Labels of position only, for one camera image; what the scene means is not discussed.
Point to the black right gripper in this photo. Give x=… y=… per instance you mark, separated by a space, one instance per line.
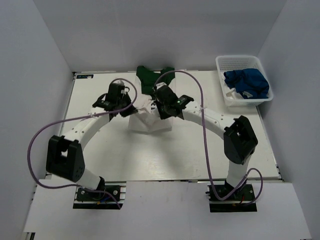
x=163 y=115

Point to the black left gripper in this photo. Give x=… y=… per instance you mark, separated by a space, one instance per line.
x=131 y=110

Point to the white green raglan t-shirt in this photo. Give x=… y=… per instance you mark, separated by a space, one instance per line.
x=147 y=119

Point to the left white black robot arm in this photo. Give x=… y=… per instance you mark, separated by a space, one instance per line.
x=65 y=156

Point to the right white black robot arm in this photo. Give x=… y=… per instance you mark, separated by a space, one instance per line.
x=237 y=134

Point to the dark label sticker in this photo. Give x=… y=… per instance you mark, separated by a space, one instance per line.
x=84 y=76

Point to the white plastic basket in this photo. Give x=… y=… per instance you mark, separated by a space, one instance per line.
x=239 y=62

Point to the blue t-shirt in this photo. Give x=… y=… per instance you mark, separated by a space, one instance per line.
x=249 y=83

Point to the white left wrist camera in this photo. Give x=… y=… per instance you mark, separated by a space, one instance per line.
x=123 y=88

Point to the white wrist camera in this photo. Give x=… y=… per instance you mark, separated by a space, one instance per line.
x=123 y=88
x=159 y=85

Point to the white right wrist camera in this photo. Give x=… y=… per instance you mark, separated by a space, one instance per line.
x=159 y=85

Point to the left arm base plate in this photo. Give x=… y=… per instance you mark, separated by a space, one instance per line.
x=112 y=199

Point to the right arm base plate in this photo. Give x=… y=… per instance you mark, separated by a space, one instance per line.
x=236 y=203

